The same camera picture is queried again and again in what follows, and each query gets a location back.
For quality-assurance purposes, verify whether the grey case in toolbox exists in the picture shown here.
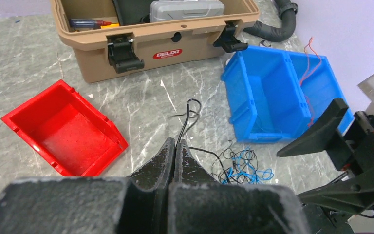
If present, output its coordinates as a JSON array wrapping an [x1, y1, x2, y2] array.
[[149, 0, 225, 22]]

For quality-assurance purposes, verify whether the yellow orange tool in toolbox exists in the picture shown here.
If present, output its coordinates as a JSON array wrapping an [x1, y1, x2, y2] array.
[[69, 19, 120, 29]]

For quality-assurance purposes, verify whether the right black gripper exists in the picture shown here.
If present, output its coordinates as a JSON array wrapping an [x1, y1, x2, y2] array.
[[277, 98, 374, 214]]

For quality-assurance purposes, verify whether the coloured cable bundle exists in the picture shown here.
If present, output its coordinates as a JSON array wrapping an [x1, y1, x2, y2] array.
[[211, 139, 275, 185]]

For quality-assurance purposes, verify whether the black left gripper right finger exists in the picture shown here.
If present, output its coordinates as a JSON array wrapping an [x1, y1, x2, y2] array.
[[173, 139, 216, 185]]

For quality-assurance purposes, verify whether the black cable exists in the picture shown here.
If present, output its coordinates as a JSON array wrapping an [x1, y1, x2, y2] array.
[[170, 98, 203, 149]]

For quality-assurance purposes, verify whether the red plastic bin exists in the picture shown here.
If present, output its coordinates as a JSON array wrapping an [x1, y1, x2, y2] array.
[[1, 79, 129, 177]]

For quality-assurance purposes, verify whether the tan plastic toolbox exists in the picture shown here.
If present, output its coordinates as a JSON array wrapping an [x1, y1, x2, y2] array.
[[50, 0, 261, 83]]

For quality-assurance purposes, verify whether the black corrugated hose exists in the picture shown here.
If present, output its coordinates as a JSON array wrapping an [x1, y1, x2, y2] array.
[[242, 0, 299, 43]]

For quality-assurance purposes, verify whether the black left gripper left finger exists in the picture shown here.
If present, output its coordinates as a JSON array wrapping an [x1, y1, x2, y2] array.
[[128, 137, 175, 191]]

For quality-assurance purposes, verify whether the black tray in toolbox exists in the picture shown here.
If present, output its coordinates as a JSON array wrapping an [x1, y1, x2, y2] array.
[[112, 0, 152, 26]]

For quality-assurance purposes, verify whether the blue two-compartment plastic bin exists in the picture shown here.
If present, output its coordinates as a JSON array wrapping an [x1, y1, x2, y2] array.
[[221, 45, 344, 143]]

